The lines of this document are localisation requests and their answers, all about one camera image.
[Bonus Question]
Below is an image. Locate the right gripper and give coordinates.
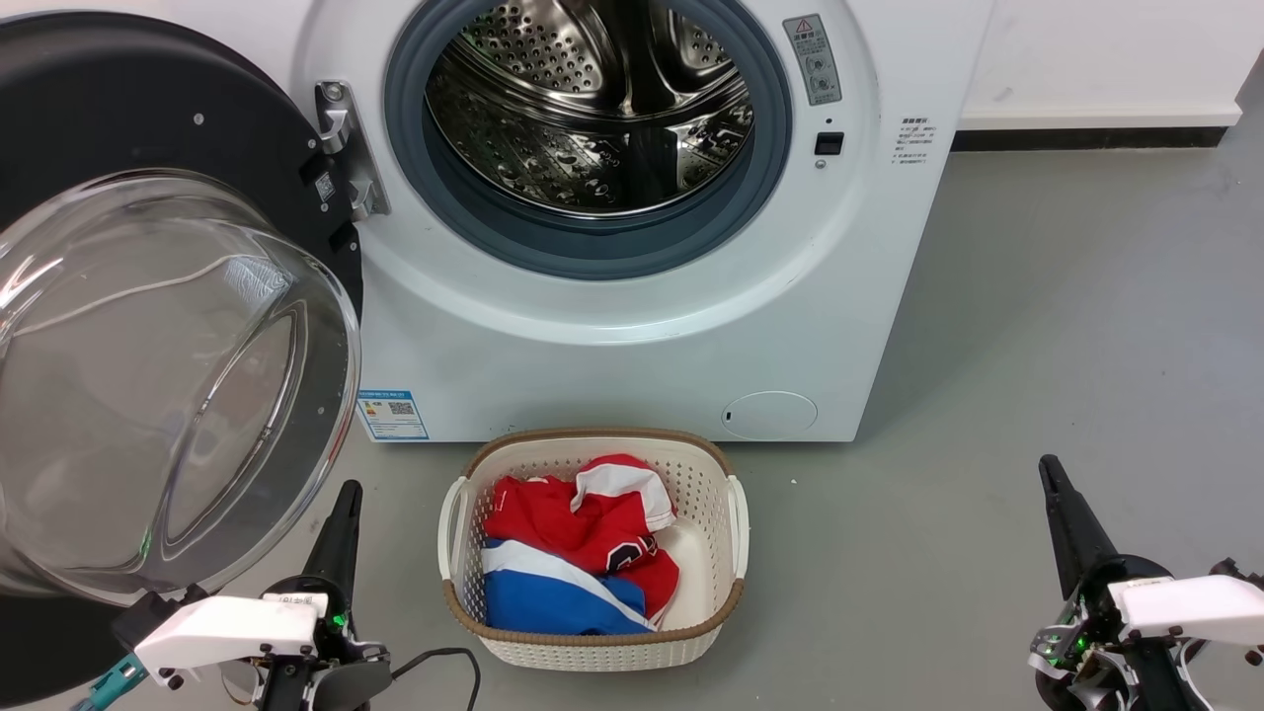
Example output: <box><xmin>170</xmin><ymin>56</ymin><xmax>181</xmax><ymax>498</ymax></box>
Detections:
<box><xmin>1027</xmin><ymin>454</ymin><xmax>1201</xmax><ymax>711</ymax></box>

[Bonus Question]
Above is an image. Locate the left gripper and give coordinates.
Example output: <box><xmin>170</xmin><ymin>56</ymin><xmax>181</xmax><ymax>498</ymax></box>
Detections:
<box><xmin>259</xmin><ymin>481</ymin><xmax>393</xmax><ymax>711</ymax></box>

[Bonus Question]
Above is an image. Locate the washer door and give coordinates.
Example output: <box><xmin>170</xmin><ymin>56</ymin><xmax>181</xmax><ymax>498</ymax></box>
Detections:
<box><xmin>0</xmin><ymin>10</ymin><xmax>366</xmax><ymax>707</ymax></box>

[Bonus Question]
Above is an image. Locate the white front-load washing machine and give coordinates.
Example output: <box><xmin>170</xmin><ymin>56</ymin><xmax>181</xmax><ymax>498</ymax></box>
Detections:
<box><xmin>197</xmin><ymin>0</ymin><xmax>996</xmax><ymax>443</ymax></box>

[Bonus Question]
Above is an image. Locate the metal door hinge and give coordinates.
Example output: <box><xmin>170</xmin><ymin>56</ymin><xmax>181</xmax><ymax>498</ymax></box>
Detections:
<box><xmin>314</xmin><ymin>81</ymin><xmax>391</xmax><ymax>220</ymax></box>

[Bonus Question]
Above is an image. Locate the steel washing machine drum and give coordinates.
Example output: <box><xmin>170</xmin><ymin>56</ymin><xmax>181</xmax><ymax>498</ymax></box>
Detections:
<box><xmin>427</xmin><ymin>0</ymin><xmax>756</xmax><ymax>220</ymax></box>

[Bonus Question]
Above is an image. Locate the blue energy label sticker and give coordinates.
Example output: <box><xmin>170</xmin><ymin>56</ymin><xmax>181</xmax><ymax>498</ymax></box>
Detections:
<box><xmin>357</xmin><ymin>390</ymin><xmax>431</xmax><ymax>441</ymax></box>

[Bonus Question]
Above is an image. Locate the blue and white garment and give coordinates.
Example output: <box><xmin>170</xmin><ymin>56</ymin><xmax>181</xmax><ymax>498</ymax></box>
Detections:
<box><xmin>481</xmin><ymin>538</ymin><xmax>658</xmax><ymax>636</ymax></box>

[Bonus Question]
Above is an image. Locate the red and white jersey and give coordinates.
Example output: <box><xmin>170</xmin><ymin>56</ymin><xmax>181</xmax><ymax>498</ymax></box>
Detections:
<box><xmin>482</xmin><ymin>454</ymin><xmax>682</xmax><ymax>618</ymax></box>

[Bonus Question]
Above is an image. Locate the cream perforated laundry basket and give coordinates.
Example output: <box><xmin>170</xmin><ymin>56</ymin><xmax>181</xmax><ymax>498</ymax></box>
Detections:
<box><xmin>437</xmin><ymin>427</ymin><xmax>751</xmax><ymax>672</ymax></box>

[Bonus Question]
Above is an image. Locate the round white filter cover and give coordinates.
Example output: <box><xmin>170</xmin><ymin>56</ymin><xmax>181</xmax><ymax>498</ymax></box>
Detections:
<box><xmin>721</xmin><ymin>391</ymin><xmax>819</xmax><ymax>441</ymax></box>

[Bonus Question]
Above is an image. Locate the black baseboard strip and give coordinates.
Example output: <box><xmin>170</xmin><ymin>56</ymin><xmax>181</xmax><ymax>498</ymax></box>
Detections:
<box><xmin>953</xmin><ymin>125</ymin><xmax>1231</xmax><ymax>153</ymax></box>

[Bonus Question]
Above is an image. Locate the grey warning sticker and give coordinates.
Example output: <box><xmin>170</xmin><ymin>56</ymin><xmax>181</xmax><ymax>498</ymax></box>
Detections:
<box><xmin>783</xmin><ymin>14</ymin><xmax>843</xmax><ymax>107</ymax></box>

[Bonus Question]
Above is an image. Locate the black cable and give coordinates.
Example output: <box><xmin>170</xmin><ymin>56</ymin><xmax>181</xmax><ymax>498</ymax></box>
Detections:
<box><xmin>388</xmin><ymin>647</ymin><xmax>483</xmax><ymax>711</ymax></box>

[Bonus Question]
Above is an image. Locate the teal cable connector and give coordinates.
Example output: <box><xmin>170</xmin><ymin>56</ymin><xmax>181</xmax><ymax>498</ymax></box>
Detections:
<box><xmin>71</xmin><ymin>655</ymin><xmax>147</xmax><ymax>711</ymax></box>

